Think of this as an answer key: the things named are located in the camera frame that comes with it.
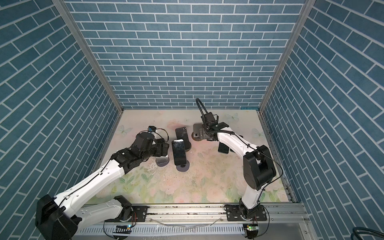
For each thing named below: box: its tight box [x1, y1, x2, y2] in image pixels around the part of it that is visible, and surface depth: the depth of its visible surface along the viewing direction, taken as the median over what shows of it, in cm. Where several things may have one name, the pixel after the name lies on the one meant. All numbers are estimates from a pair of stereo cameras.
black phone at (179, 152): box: [171, 139, 187, 166], surface depth 86 cm
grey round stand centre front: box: [176, 160, 190, 172], surface depth 91 cm
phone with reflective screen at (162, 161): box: [155, 155, 170, 167], surface depth 88 cm
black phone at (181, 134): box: [175, 126, 191, 150], surface depth 94 cm
